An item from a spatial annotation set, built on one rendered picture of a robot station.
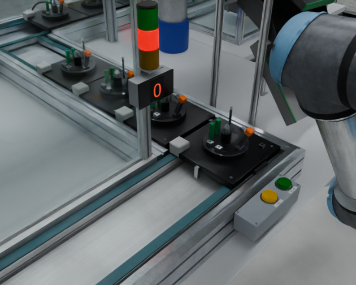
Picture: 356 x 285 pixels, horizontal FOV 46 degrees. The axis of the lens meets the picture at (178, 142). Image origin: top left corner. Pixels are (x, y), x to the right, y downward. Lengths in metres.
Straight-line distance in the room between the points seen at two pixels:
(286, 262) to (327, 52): 0.67
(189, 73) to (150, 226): 0.98
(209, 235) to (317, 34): 0.59
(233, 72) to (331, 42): 1.38
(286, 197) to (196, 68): 0.98
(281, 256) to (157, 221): 0.33
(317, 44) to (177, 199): 0.69
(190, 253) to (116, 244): 0.19
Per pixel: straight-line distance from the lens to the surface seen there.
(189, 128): 1.34
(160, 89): 1.08
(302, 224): 1.23
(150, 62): 1.03
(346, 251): 1.20
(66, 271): 1.03
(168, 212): 1.12
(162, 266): 0.95
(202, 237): 1.01
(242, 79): 1.89
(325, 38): 0.59
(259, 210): 1.09
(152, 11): 0.98
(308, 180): 1.37
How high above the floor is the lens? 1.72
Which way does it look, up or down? 36 degrees down
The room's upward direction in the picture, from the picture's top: 1 degrees clockwise
